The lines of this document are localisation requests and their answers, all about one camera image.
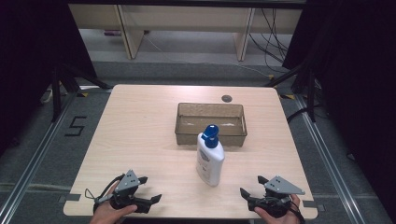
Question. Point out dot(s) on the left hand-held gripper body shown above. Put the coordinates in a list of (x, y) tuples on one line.
[(127, 182)]

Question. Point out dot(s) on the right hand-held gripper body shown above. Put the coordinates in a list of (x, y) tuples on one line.
[(274, 199)]

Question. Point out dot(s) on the person's right hand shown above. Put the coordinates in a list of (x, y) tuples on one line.
[(275, 219)]

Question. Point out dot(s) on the person's left hand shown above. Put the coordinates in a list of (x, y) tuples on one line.
[(106, 214)]

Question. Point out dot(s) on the grey tape piece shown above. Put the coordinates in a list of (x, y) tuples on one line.
[(313, 205), (71, 197)]

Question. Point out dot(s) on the white pump bottle blue cap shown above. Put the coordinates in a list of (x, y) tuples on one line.
[(210, 161)]

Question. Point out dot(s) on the transparent brown plastic basket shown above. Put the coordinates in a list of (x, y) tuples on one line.
[(193, 123)]

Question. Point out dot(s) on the dark round table grommet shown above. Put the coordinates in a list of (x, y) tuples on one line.
[(226, 98)]

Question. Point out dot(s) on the black metal stand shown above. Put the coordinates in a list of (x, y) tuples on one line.
[(311, 96), (56, 93)]

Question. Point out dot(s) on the black curtain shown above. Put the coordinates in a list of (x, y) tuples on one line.
[(358, 77), (34, 56)]

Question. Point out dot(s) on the small pink box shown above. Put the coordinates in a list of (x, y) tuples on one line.
[(112, 32)]

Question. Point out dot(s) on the metal floor rail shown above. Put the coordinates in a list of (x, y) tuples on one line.
[(327, 161), (34, 161)]

